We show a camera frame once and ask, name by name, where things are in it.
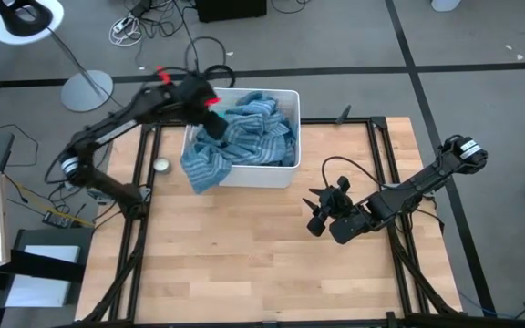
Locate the black metal table frame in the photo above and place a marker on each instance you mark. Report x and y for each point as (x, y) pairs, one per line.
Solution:
(137, 255)

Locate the black cart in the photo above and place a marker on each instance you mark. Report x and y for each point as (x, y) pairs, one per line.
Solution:
(48, 266)

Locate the white power strip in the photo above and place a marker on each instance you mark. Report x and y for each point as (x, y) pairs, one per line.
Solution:
(123, 27)

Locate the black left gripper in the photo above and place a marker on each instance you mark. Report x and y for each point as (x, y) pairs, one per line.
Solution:
(198, 98)

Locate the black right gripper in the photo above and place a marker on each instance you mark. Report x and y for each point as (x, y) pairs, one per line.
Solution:
(335, 209)

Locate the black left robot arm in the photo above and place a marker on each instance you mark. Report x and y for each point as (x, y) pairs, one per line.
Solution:
(107, 132)

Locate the white plastic laundry basket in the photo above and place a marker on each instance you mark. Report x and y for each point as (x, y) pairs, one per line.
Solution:
(262, 175)

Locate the white floor lamp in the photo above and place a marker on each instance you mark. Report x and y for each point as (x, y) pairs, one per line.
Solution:
(85, 89)

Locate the small round tape roll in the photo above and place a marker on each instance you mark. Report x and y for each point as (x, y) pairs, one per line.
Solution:
(162, 165)

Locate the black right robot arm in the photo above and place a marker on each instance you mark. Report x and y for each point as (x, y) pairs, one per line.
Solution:
(422, 182)

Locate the blue striped heather shirt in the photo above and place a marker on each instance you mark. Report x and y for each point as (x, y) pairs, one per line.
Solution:
(253, 136)

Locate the small black electronic device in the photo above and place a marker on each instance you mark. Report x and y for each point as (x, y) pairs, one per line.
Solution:
(57, 220)

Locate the black box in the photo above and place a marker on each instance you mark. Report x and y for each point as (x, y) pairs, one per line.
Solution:
(230, 9)

